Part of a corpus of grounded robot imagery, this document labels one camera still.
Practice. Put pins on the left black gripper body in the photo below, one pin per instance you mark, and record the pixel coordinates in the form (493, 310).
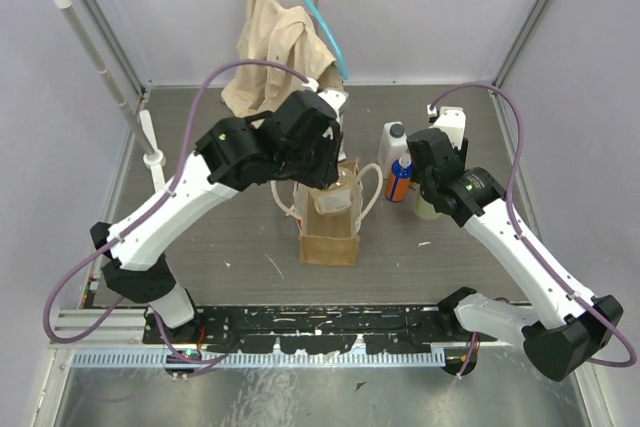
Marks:
(326, 167)

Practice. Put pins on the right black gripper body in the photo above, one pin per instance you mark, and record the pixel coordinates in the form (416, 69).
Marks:
(425, 184)

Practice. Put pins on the white bottle black cap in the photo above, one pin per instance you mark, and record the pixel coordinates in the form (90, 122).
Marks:
(392, 146)

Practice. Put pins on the blue cap bottle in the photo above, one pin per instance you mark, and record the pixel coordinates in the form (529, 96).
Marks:
(399, 179)

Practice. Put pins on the green bottle beige cap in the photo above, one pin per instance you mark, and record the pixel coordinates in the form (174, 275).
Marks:
(423, 209)

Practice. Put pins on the brown canvas bag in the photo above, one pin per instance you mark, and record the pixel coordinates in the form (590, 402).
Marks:
(333, 240)

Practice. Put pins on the clear bottle white cap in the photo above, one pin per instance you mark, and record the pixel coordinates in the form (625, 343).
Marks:
(336, 198)

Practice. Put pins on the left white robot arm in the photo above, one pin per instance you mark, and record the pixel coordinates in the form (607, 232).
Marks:
(226, 161)

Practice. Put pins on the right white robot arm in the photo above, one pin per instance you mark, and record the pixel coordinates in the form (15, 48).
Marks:
(525, 257)

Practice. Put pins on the beige shirt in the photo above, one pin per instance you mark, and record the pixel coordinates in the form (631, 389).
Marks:
(286, 36)

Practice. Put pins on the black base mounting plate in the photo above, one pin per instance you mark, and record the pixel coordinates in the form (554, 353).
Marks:
(393, 329)

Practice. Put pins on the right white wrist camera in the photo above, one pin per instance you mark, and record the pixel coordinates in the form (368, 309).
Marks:
(450, 120)

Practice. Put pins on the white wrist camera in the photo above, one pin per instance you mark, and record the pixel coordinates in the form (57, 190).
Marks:
(450, 120)
(336, 99)

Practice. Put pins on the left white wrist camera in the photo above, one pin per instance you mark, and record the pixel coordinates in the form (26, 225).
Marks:
(336, 99)

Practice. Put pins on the aluminium front rail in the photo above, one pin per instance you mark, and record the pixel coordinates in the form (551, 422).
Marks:
(144, 327)

